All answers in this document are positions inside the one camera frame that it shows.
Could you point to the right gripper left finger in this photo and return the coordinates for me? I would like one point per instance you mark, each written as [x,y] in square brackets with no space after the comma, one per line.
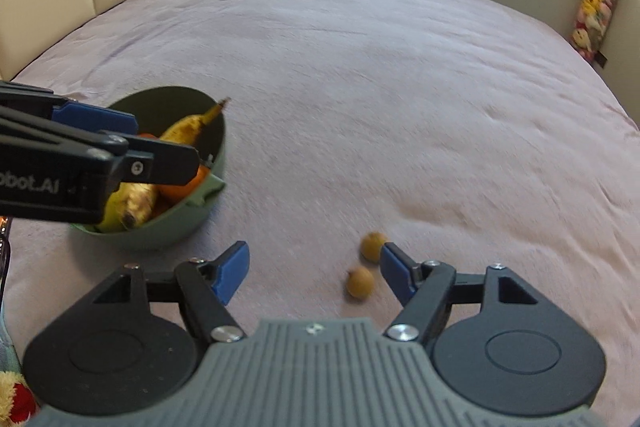
[137,337]

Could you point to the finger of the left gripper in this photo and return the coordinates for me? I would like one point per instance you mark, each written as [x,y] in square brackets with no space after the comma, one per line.
[44,103]
[125,156]

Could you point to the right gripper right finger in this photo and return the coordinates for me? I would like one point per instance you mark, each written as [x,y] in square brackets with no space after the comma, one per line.
[492,338]

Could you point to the orange mandarin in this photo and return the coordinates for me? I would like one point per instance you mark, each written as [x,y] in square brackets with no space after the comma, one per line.
[176,193]

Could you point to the spotted yellow banana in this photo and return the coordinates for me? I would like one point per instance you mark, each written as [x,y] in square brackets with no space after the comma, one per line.
[165,166]

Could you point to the small brown longan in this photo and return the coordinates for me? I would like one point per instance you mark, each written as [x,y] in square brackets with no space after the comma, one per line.
[371,246]
[360,283]

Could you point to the green colander bowl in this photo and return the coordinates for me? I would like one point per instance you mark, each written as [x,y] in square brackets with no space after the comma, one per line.
[190,166]

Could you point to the pink bed blanket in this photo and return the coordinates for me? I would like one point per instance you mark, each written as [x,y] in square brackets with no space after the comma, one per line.
[461,129]

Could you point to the plush toy hanging organizer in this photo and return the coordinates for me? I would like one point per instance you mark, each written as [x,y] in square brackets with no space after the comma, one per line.
[590,26]

